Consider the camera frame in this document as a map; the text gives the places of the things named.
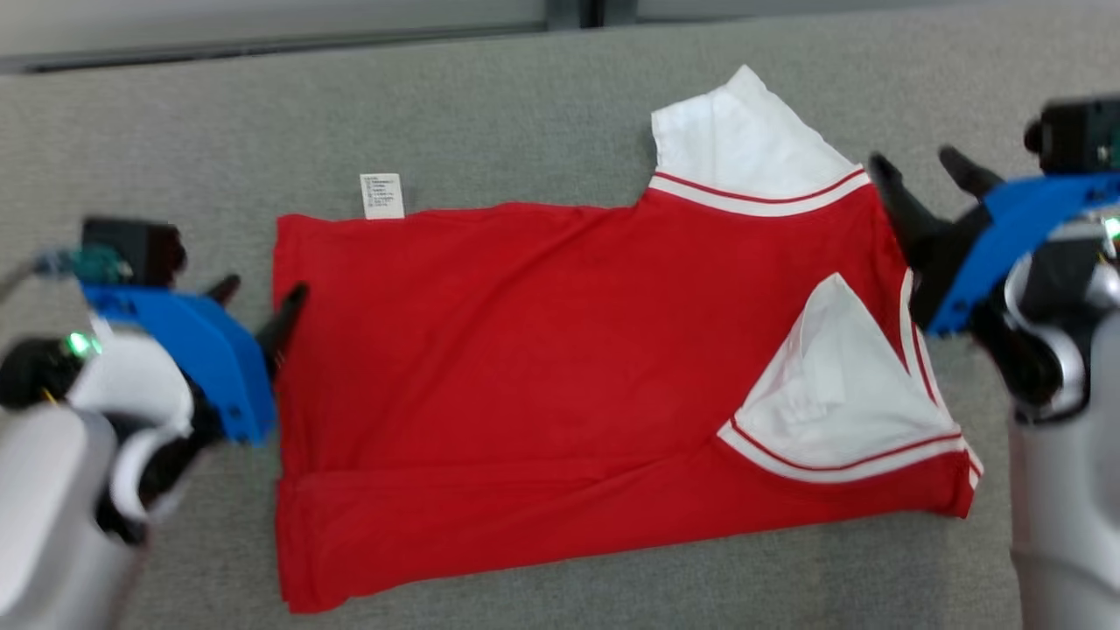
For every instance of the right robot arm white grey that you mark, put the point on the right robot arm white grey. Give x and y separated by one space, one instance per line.
1067 490

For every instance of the right gripper blue-covered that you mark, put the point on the right gripper blue-covered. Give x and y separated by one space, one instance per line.
1006 236

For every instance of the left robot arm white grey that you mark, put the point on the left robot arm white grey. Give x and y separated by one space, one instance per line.
52 490

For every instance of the red shirt with white sleeves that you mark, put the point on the red shirt with white sleeves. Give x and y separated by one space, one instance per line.
525 350

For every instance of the grey metal floor rail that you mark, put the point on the grey metal floor rail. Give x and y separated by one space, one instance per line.
262 42

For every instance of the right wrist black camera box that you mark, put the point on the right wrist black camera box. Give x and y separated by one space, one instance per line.
1081 136

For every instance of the left gripper blue-covered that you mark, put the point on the left gripper blue-covered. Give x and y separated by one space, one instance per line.
210 359

